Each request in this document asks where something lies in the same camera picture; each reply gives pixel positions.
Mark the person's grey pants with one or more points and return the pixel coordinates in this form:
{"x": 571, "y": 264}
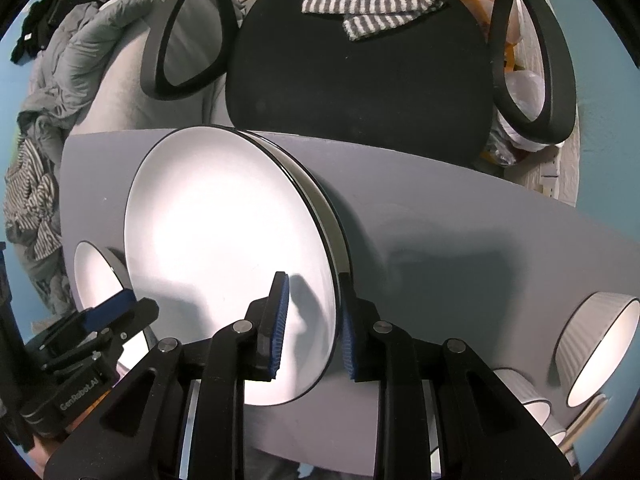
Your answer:
{"x": 310, "y": 465}

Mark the grey white striped cloth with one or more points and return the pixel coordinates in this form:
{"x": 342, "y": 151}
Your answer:
{"x": 30, "y": 195}

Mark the grey garment with striped cuffs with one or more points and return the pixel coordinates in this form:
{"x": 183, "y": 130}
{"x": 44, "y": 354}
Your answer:
{"x": 370, "y": 5}

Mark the grey puffy jacket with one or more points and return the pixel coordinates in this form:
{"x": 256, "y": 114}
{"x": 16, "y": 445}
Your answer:
{"x": 75, "y": 50}

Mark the white plate with black rim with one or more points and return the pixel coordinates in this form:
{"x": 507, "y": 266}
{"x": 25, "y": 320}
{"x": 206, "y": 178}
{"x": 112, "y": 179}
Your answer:
{"x": 95, "y": 275}
{"x": 331, "y": 230}
{"x": 215, "y": 240}
{"x": 434, "y": 430}

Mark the light wooden frame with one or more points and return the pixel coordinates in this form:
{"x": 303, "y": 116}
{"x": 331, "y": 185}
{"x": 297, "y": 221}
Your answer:
{"x": 585, "y": 425}

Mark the black clothing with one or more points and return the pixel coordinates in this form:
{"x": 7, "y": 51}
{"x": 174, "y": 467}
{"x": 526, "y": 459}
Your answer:
{"x": 45, "y": 25}

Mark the dark upright frame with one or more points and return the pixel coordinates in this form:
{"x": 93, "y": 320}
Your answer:
{"x": 10, "y": 310}

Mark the white plastic bag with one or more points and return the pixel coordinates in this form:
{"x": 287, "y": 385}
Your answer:
{"x": 522, "y": 95}

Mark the light grey cushion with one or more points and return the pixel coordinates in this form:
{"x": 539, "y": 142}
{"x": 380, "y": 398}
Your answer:
{"x": 110, "y": 105}

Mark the black office chair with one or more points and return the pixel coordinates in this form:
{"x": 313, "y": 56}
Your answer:
{"x": 350, "y": 85}

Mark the orange plastic bag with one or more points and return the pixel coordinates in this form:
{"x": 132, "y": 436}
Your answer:
{"x": 509, "y": 57}

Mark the large white ribbed bowl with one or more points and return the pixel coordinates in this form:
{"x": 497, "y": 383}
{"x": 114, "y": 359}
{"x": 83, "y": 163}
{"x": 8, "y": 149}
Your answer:
{"x": 600, "y": 345}

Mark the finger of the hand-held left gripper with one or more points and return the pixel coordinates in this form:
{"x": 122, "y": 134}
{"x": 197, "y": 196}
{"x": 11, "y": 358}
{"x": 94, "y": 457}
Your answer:
{"x": 65, "y": 337}
{"x": 107, "y": 307}

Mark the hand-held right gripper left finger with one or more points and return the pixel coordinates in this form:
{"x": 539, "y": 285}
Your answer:
{"x": 277, "y": 330}

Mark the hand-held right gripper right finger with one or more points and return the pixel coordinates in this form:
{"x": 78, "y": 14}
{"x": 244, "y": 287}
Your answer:
{"x": 350, "y": 345}

